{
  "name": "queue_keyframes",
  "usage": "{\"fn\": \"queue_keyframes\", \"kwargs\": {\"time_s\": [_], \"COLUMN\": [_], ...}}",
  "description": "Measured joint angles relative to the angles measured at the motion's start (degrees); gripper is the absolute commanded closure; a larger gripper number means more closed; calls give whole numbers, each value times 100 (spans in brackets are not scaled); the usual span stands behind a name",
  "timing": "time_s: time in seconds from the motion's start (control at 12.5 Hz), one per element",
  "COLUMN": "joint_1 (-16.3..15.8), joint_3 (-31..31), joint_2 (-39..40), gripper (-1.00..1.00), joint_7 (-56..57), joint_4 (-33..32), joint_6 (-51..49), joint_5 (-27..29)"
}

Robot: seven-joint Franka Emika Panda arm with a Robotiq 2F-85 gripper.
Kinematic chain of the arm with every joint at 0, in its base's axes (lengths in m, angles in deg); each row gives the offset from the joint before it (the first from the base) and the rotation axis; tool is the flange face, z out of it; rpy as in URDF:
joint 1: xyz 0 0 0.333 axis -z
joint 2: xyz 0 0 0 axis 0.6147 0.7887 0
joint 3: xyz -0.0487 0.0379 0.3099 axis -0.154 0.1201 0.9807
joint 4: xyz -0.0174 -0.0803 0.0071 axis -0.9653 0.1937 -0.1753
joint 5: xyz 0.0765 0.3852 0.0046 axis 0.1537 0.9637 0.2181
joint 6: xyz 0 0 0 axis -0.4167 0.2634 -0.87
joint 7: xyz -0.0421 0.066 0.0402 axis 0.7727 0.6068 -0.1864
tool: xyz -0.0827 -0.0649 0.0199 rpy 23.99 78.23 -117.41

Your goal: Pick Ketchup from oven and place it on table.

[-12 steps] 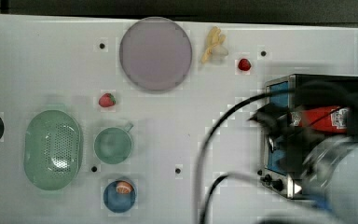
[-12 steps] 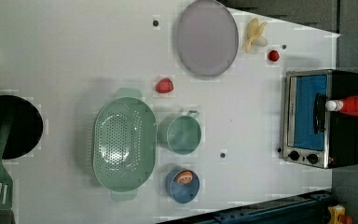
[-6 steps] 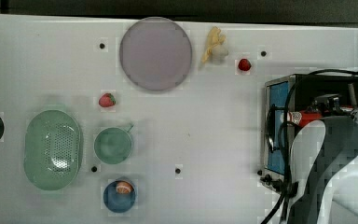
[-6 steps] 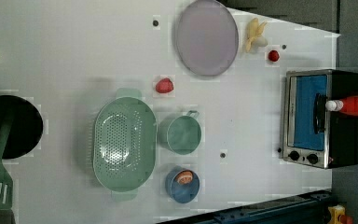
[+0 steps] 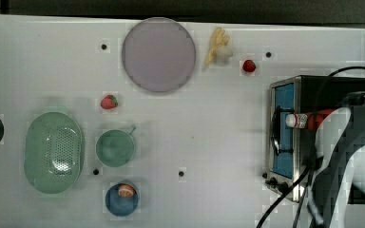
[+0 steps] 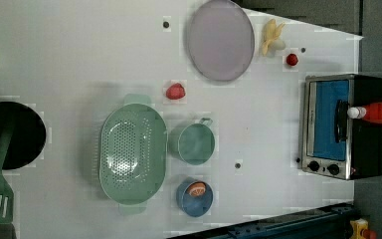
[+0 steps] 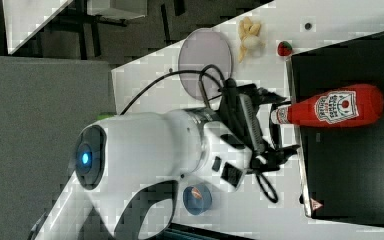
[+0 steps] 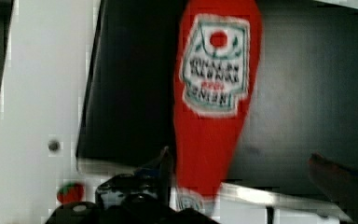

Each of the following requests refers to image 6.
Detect peeled banana toy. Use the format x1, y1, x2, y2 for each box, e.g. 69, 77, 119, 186
261, 19, 286, 56

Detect red ketchup bottle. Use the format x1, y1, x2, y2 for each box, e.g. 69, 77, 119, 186
347, 103, 382, 124

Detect blue bowl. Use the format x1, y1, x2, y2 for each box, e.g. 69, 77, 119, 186
175, 177, 214, 217

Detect black utensil holder cup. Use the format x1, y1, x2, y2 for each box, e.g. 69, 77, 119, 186
0, 102, 47, 170

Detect grey round plate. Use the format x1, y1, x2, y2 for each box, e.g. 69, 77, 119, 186
187, 0, 255, 81

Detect green colander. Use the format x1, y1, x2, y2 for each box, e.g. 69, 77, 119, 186
98, 94, 168, 215

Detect green metal cup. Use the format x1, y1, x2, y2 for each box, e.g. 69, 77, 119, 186
168, 118, 216, 165

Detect orange slice toy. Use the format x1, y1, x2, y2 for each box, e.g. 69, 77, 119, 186
187, 182, 206, 197

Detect red strawberry near oven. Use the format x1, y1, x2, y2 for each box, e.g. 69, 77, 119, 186
286, 54, 298, 67

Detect black toaster oven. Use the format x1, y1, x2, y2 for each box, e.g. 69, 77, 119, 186
301, 74, 382, 180

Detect red strawberry near colander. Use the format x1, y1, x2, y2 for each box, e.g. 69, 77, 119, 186
165, 83, 186, 100

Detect yellow red toy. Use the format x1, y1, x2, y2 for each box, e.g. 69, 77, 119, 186
350, 218, 377, 239

